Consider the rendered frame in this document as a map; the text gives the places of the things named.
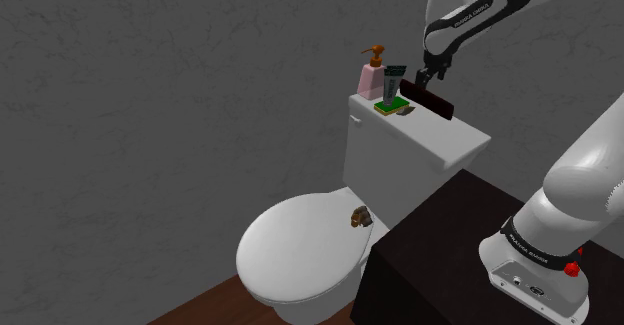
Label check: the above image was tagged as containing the dark red flat box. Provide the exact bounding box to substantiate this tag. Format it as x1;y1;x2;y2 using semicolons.
399;79;456;121

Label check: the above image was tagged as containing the grey green toothpaste tube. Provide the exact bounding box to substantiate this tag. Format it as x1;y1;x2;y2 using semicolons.
382;64;408;107

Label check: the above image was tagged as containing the green yellow sponge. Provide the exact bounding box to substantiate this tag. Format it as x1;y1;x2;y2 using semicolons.
373;95;411;118

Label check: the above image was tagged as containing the pink soap dispenser bottle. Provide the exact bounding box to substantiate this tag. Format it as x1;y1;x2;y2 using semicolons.
356;44;387;101

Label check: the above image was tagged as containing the brown lumpy figure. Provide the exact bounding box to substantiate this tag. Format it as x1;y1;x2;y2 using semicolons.
349;205;374;229

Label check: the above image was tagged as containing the dark robot stand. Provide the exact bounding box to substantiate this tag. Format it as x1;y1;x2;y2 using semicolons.
349;168;624;325

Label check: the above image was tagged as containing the white toilet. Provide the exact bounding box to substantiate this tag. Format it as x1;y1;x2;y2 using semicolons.
235;92;492;325

